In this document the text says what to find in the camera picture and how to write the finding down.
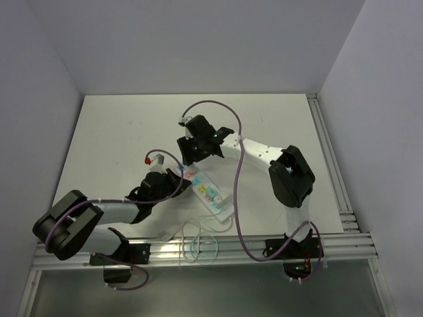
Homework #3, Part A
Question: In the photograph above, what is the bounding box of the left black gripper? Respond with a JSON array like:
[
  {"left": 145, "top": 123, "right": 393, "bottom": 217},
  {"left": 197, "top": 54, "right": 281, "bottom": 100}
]
[{"left": 150, "top": 168, "right": 192, "bottom": 207}]

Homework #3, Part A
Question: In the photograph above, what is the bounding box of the white two-pin plug adapter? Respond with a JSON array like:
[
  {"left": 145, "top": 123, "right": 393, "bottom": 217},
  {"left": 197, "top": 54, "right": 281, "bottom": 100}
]
[{"left": 186, "top": 163, "right": 196, "bottom": 174}]

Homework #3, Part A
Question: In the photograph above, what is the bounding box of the teal charger plug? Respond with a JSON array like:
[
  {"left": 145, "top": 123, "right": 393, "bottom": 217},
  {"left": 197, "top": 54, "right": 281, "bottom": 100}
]
[{"left": 206, "top": 186, "right": 218, "bottom": 201}]

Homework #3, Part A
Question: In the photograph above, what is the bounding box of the white charger block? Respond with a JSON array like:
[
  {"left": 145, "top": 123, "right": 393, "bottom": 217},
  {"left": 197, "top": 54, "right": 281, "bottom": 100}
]
[{"left": 213, "top": 195, "right": 224, "bottom": 206}]

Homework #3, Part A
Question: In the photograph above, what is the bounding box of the white colourful power strip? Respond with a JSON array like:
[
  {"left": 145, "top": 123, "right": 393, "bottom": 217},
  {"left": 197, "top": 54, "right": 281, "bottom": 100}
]
[{"left": 176, "top": 166, "right": 234, "bottom": 225}]

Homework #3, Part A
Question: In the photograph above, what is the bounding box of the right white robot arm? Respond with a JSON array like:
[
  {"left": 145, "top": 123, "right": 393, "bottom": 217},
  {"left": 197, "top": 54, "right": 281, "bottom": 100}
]
[{"left": 177, "top": 115, "right": 315, "bottom": 258}]

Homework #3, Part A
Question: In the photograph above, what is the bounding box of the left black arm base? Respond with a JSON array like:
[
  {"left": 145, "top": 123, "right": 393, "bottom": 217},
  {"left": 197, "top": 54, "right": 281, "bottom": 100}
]
[{"left": 89, "top": 243, "right": 151, "bottom": 286}]

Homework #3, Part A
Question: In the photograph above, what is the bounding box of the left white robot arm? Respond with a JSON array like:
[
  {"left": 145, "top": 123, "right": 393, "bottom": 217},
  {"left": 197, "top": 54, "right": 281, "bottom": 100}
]
[{"left": 32, "top": 169, "right": 192, "bottom": 265}]

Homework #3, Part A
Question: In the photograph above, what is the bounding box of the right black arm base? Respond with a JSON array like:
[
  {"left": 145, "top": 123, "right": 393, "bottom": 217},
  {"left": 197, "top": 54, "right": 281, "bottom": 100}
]
[{"left": 264, "top": 236, "right": 325, "bottom": 275}]

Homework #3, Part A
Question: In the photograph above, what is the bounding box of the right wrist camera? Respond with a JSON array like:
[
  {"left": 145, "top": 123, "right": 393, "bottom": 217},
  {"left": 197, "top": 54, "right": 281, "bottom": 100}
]
[{"left": 178, "top": 116, "right": 192, "bottom": 127}]

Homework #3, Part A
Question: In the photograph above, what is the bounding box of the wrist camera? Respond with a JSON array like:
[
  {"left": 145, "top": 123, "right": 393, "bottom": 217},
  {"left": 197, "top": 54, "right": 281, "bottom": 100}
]
[
  {"left": 149, "top": 154, "right": 165, "bottom": 174},
  {"left": 178, "top": 116, "right": 192, "bottom": 127}
]

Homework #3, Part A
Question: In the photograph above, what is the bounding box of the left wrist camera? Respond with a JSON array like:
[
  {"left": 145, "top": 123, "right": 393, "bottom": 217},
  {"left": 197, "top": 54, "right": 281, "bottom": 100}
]
[{"left": 149, "top": 154, "right": 165, "bottom": 174}]

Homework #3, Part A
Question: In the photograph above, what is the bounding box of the white power strip cord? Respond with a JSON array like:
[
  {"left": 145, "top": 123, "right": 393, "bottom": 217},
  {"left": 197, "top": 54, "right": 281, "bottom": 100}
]
[{"left": 159, "top": 211, "right": 234, "bottom": 264}]

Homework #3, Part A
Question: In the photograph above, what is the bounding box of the teal charging cable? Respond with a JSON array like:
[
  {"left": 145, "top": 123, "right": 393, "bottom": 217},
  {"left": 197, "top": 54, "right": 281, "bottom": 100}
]
[{"left": 191, "top": 232, "right": 219, "bottom": 265}]

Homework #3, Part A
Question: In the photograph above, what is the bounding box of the aluminium frame rail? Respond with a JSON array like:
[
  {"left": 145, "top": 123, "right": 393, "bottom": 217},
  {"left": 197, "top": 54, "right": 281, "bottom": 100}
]
[{"left": 18, "top": 94, "right": 397, "bottom": 316}]

